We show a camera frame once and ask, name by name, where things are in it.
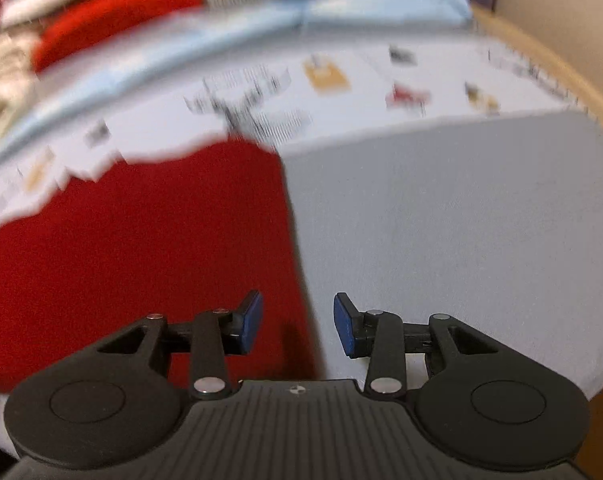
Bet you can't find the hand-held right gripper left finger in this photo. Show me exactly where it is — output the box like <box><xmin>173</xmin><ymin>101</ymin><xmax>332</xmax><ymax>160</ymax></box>
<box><xmin>95</xmin><ymin>289</ymin><xmax>265</xmax><ymax>401</ymax></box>

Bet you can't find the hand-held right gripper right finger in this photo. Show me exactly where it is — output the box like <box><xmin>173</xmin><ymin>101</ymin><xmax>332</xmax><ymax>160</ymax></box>
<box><xmin>333</xmin><ymin>292</ymin><xmax>503</xmax><ymax>401</ymax></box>

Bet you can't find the red knit sweater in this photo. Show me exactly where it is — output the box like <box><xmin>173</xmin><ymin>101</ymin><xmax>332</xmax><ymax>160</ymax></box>
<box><xmin>0</xmin><ymin>139</ymin><xmax>327</xmax><ymax>394</ymax></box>

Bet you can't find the grey bed sheet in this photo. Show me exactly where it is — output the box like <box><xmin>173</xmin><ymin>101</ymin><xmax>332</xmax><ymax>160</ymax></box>
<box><xmin>280</xmin><ymin>109</ymin><xmax>603</xmax><ymax>403</ymax></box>

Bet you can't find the white printed bed sheet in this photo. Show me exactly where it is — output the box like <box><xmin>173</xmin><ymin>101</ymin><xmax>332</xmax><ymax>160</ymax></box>
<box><xmin>0</xmin><ymin>35</ymin><xmax>598</xmax><ymax>243</ymax></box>

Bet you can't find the light blue blanket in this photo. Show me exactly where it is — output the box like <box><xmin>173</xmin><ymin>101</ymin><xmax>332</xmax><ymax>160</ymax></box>
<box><xmin>0</xmin><ymin>0</ymin><xmax>476</xmax><ymax>173</ymax></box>

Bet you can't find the red folded garment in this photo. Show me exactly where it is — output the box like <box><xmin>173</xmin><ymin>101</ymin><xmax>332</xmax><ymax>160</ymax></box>
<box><xmin>31</xmin><ymin>0</ymin><xmax>205</xmax><ymax>74</ymax></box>

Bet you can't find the beige cloth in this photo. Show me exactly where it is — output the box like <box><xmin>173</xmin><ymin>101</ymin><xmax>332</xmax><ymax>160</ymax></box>
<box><xmin>0</xmin><ymin>30</ymin><xmax>44</xmax><ymax>153</ymax></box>

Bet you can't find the wooden bed frame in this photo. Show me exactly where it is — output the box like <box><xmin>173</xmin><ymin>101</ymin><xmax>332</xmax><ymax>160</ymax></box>
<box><xmin>469</xmin><ymin>4</ymin><xmax>603</xmax><ymax>142</ymax></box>

